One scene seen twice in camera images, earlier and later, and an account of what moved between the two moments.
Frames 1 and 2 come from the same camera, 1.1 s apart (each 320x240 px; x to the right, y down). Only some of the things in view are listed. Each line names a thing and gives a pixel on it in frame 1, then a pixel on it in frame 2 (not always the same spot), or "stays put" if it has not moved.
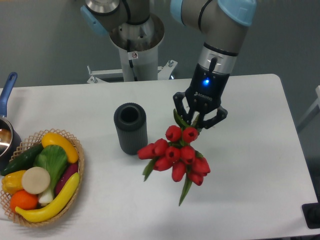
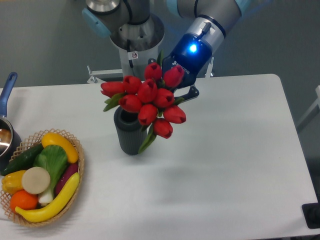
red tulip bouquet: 180,152 → 151,99
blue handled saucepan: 10,140 stays put
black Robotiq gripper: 205,93 → 190,52
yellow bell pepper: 12,182 stays put
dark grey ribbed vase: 130,121 stays put
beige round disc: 35,180 stays put
